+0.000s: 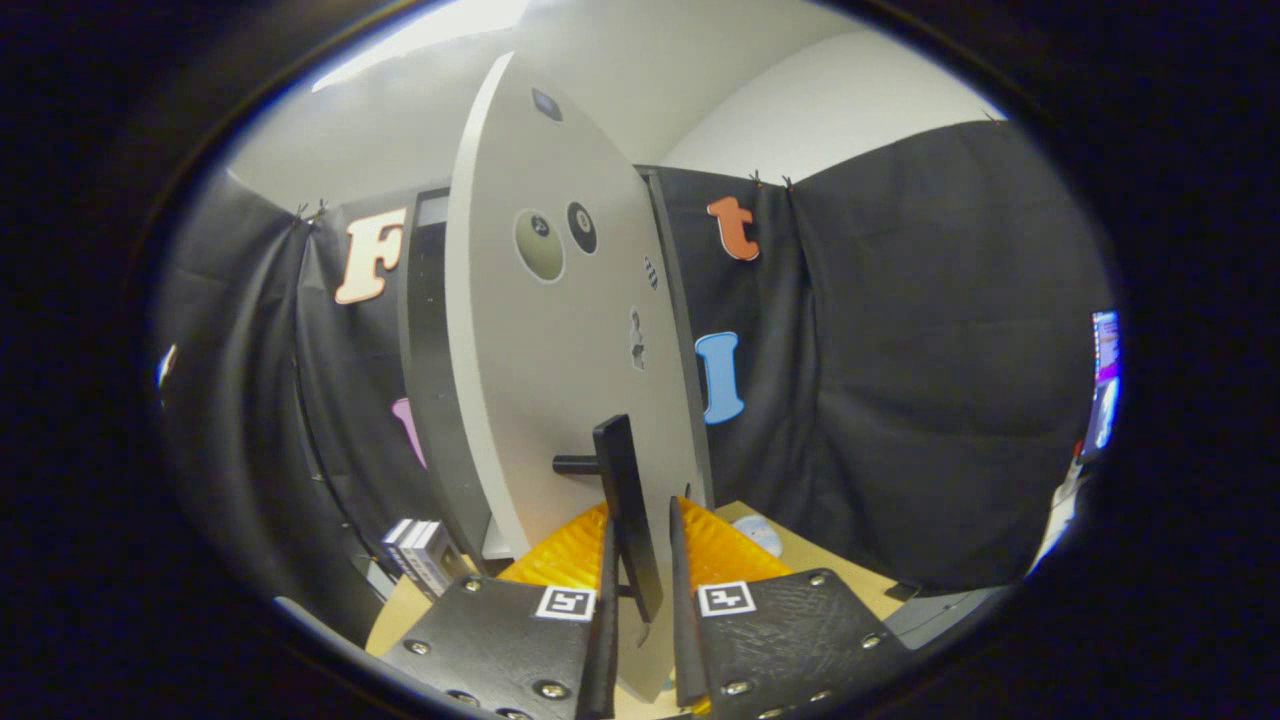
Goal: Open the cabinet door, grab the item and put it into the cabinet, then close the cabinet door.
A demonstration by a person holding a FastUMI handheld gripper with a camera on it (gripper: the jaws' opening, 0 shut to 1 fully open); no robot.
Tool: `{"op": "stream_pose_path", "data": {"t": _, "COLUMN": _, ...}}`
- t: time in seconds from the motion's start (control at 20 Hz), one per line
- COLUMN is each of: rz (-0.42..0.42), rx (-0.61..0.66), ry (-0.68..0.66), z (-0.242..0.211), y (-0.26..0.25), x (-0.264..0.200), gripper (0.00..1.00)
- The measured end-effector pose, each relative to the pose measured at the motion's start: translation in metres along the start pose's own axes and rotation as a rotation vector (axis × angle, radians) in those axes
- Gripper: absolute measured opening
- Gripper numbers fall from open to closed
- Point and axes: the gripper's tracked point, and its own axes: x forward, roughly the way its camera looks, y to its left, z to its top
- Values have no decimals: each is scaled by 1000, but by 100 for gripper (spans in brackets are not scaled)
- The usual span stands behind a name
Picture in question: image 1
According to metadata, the dark grey cabinet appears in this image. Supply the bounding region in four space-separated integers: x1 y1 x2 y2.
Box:
398 165 716 576

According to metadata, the dark blue book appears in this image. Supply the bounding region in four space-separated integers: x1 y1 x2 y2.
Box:
383 518 421 583

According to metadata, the black door handle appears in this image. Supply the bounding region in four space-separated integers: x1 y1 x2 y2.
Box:
552 414 664 623

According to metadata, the black backdrop cloth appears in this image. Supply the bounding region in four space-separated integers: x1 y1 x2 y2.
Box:
155 120 1116 641

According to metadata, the white round object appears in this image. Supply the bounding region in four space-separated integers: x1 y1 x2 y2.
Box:
733 515 784 558

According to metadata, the pale grey cabinet door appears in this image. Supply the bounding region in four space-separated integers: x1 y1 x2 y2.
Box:
445 50 713 701

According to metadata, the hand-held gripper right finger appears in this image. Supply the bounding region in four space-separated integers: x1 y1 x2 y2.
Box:
668 495 913 716

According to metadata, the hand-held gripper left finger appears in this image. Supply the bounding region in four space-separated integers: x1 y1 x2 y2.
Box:
380 500 621 720

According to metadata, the computer monitor screen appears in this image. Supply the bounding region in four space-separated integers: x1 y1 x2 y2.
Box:
1080 310 1123 461

